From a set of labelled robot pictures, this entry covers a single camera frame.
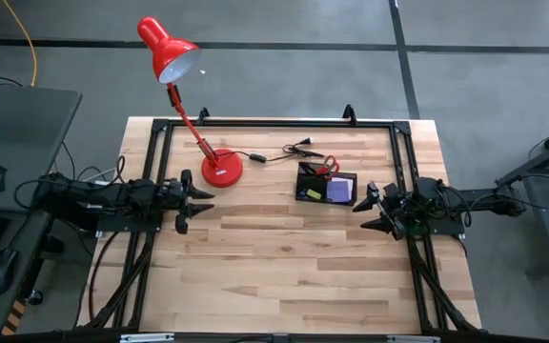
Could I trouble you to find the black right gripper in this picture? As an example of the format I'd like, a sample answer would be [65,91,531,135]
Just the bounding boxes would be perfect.
[352,181,417,242]

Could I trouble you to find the dark grey desk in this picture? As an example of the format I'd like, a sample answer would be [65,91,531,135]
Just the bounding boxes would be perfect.
[0,85,84,213]

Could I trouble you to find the red-handled scissors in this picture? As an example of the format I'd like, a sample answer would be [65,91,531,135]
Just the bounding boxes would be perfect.
[314,154,341,179]

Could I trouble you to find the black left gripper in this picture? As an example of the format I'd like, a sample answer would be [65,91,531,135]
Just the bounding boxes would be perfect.
[159,169,216,236]

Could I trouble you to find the black lamp power cord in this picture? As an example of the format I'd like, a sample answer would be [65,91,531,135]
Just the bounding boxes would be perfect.
[229,136,326,165]

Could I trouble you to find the black computer mouse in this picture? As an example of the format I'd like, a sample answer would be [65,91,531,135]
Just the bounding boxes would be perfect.
[0,247,19,295]

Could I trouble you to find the black metal stand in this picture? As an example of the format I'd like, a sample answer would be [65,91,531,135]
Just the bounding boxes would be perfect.
[496,118,549,277]

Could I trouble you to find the black mesh desk organizer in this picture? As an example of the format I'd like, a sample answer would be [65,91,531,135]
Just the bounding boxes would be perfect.
[295,160,358,208]

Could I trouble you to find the purple sticky note pad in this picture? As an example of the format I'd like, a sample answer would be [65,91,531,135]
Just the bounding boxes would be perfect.
[326,178,352,204]

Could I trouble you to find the yellow cable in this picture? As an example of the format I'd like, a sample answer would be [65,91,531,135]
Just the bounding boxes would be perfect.
[1,0,38,88]

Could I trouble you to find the red desk lamp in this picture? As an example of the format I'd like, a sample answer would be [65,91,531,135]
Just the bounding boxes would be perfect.
[136,16,245,189]

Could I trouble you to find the black metal table frame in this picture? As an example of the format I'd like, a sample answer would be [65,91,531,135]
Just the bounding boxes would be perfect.
[76,116,483,334]

